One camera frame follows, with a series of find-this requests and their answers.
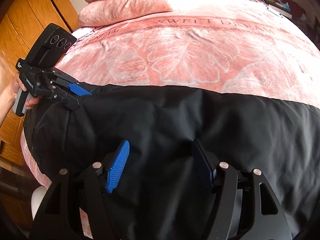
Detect pink leaf-print blanket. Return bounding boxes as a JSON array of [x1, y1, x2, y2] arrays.
[[20, 0, 320, 240]]

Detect dark red cloth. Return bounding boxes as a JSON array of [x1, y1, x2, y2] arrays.
[[282, 0, 307, 18]]

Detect person's left hand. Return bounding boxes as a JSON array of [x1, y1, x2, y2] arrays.
[[2, 72, 40, 110]]

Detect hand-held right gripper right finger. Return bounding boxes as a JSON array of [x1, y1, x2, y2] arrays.
[[191, 139, 293, 240]]

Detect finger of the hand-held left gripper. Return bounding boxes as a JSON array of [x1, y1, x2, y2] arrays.
[[53, 90, 82, 111], [52, 67, 92, 96]]

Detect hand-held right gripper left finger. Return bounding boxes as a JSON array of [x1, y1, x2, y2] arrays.
[[29, 140, 130, 240]]

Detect white book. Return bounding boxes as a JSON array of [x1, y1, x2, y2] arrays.
[[269, 4, 293, 19]]

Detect wooden wardrobe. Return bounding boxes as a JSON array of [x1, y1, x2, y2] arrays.
[[0, 0, 81, 230]]

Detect black pants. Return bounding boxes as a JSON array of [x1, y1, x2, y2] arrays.
[[24, 81, 320, 240]]

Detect person's leg in white trousers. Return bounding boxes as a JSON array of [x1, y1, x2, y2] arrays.
[[31, 186, 51, 222]]

